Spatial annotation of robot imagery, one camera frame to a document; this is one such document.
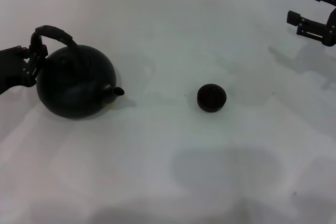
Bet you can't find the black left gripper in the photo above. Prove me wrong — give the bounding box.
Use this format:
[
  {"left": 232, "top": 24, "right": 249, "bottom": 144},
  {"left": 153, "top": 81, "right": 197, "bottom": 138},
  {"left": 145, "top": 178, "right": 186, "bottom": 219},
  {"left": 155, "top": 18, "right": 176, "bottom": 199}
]
[{"left": 0, "top": 39, "right": 49, "bottom": 96}]

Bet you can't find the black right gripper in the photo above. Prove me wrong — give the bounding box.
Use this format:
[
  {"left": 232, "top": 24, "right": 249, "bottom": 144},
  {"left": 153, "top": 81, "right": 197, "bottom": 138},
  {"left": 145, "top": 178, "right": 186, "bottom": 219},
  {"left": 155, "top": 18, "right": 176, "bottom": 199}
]
[{"left": 286, "top": 0, "right": 336, "bottom": 48}]

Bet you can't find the black round teapot with handle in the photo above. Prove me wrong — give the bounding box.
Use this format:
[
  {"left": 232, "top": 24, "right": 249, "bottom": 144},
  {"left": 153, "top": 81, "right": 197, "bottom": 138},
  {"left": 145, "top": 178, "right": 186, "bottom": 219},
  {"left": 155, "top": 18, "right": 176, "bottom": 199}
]
[{"left": 30, "top": 25, "right": 125, "bottom": 120}]

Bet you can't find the small dark teacup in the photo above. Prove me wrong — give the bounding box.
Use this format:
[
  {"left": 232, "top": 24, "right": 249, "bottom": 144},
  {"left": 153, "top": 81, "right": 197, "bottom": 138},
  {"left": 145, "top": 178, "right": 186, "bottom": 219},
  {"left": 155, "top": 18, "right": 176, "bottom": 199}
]
[{"left": 196, "top": 83, "right": 227, "bottom": 113}]

